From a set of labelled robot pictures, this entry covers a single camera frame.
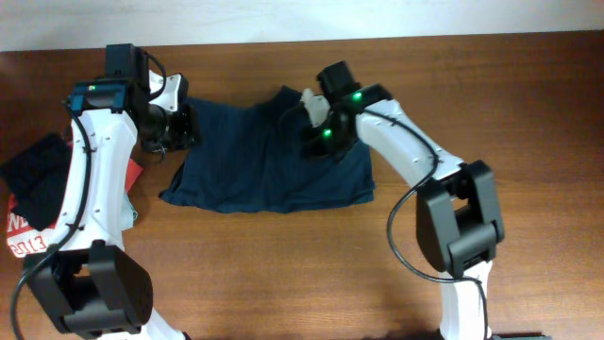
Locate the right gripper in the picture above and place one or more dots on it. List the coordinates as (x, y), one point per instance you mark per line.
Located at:
(314, 147)

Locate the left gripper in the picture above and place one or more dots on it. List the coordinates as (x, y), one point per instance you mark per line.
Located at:
(190, 134)

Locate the dark blue shorts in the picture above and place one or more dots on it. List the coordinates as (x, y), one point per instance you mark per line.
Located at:
(250, 160)

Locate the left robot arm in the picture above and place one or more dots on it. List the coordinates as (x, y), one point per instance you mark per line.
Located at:
(85, 282)

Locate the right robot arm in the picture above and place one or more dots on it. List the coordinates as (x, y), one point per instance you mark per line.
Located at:
(458, 218)

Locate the grey folded garment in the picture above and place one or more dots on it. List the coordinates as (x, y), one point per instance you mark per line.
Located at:
(128, 213)

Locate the black folded garment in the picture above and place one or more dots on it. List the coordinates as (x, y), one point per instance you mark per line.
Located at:
(37, 177)

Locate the red printed t-shirt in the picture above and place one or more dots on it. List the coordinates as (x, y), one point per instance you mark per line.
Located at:
(22, 239)

